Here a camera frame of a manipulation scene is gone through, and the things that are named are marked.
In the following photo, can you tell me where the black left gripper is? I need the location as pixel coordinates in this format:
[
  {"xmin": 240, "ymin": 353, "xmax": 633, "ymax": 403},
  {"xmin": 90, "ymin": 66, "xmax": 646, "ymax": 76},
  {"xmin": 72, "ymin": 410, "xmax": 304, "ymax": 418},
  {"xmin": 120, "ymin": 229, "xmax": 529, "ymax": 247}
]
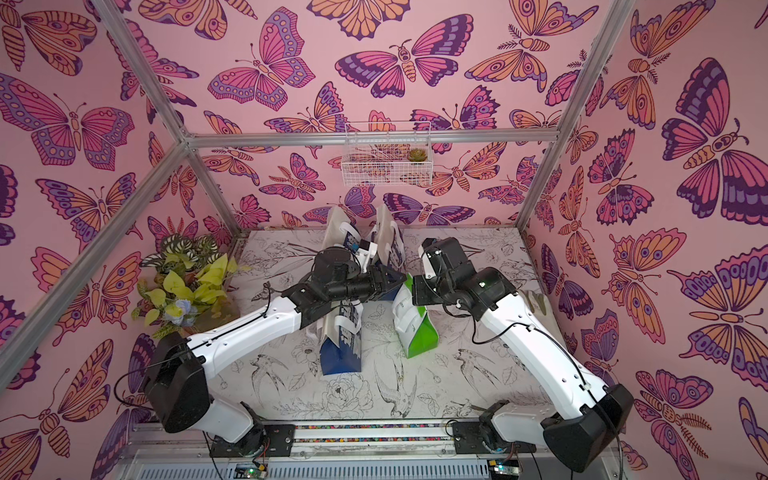
[{"xmin": 327, "ymin": 267, "xmax": 407, "ymax": 306}]

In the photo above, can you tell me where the blue white takeout bag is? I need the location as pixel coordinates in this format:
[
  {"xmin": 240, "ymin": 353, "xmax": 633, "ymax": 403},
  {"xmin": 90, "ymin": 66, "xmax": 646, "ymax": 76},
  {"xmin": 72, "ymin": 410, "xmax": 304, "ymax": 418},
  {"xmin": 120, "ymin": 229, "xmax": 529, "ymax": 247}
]
[{"xmin": 311, "ymin": 300, "xmax": 364, "ymax": 376}]

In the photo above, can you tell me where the green white takeout bag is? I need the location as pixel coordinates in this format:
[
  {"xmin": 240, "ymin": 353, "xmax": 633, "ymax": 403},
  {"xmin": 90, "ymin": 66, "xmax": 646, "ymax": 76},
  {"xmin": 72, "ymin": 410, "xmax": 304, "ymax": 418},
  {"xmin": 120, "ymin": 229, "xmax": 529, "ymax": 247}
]
[{"xmin": 392, "ymin": 274, "xmax": 439, "ymax": 359}]

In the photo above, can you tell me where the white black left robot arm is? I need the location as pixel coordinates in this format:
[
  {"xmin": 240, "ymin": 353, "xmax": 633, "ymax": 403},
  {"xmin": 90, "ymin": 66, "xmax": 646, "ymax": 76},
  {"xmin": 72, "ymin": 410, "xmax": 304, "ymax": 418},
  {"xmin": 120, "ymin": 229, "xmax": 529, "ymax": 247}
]
[{"xmin": 141, "ymin": 246, "xmax": 406, "ymax": 443}]

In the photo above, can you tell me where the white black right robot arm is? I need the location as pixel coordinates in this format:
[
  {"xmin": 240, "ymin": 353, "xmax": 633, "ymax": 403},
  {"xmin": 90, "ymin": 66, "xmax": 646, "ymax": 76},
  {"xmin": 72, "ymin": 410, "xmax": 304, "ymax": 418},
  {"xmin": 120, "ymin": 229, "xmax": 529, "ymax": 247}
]
[{"xmin": 412, "ymin": 237, "xmax": 634, "ymax": 473}]

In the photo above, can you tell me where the back left blue white bag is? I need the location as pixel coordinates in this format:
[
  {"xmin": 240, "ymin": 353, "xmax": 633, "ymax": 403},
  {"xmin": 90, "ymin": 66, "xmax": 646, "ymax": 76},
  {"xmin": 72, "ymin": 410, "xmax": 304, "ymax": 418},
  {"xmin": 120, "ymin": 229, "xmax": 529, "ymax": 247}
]
[{"xmin": 321, "ymin": 206, "xmax": 362, "ymax": 259}]

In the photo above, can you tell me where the back right blue white bag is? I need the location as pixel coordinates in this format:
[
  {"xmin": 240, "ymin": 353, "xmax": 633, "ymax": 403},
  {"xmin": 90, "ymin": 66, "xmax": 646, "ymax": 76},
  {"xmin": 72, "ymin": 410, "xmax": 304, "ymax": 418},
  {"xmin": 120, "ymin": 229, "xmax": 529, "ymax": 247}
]
[{"xmin": 369, "ymin": 205, "xmax": 406, "ymax": 273}]

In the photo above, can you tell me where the beige gardening glove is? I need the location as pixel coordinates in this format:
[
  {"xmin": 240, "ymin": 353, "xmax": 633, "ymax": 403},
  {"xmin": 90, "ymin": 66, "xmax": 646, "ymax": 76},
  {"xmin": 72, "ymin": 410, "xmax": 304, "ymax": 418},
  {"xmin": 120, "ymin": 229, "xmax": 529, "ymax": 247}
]
[{"xmin": 522, "ymin": 290, "xmax": 561, "ymax": 337}]

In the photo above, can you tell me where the small succulent in basket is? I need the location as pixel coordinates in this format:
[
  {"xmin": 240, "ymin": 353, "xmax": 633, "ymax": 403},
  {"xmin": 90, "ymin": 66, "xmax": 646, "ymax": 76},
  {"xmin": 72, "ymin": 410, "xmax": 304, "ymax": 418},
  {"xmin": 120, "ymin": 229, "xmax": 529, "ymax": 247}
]
[{"xmin": 407, "ymin": 148, "xmax": 428, "ymax": 163}]

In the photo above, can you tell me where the artificial potted plant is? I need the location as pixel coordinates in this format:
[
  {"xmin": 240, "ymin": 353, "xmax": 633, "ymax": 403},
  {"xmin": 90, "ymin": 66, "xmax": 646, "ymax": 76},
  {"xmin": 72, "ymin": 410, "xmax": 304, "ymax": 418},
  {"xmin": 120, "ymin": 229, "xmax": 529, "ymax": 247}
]
[{"xmin": 131, "ymin": 234, "xmax": 240, "ymax": 339}]

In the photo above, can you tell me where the white wire basket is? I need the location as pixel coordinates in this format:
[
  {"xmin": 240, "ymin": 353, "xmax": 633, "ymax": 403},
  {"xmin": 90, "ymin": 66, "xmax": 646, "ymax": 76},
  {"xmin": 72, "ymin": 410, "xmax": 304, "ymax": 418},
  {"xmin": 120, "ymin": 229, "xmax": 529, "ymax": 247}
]
[{"xmin": 338, "ymin": 120, "xmax": 434, "ymax": 188}]

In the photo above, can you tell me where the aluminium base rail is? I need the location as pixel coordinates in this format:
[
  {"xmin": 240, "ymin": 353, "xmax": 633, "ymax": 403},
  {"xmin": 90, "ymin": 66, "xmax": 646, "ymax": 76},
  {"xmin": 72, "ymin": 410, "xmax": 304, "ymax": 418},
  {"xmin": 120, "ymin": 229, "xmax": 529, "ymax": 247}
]
[{"xmin": 109, "ymin": 419, "xmax": 630, "ymax": 479}]

